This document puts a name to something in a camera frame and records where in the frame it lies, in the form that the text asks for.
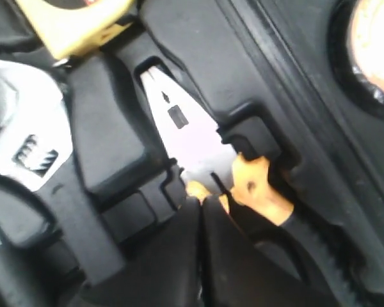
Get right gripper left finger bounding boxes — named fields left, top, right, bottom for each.
left=80, top=198, right=201, bottom=306

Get adjustable wrench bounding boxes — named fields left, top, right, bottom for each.
left=0, top=59, right=125, bottom=286

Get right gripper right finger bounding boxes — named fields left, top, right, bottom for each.
left=201, top=196, right=338, bottom=306

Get black plastic tool case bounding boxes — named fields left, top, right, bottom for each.
left=0, top=1, right=384, bottom=306

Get orange black combination pliers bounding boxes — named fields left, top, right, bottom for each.
left=140, top=65, right=372, bottom=307

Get electrical tape roll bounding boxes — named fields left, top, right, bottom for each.
left=327, top=1, right=384, bottom=107

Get yellow tape measure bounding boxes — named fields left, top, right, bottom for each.
left=15, top=0, right=136, bottom=66

